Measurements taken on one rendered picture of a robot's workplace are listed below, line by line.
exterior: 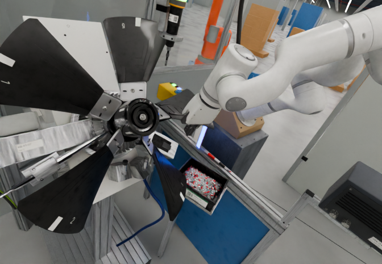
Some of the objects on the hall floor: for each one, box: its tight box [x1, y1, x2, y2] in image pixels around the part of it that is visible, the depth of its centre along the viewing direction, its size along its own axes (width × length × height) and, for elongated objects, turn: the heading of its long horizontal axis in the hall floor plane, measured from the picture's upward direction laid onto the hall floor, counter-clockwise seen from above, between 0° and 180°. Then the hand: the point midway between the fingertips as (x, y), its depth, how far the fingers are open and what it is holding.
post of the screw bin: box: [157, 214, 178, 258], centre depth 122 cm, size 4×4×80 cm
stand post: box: [92, 194, 115, 262], centre depth 109 cm, size 4×9×91 cm, turn 114°
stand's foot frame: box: [39, 202, 152, 264], centre depth 136 cm, size 62×46×8 cm
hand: (189, 129), depth 70 cm, fingers closed
